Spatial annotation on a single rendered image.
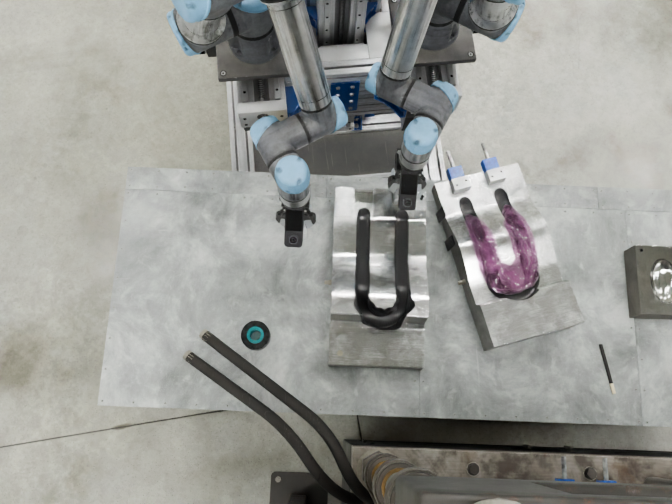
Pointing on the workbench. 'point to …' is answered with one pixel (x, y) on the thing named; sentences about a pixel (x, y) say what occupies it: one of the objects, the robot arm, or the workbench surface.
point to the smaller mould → (649, 281)
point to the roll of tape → (251, 334)
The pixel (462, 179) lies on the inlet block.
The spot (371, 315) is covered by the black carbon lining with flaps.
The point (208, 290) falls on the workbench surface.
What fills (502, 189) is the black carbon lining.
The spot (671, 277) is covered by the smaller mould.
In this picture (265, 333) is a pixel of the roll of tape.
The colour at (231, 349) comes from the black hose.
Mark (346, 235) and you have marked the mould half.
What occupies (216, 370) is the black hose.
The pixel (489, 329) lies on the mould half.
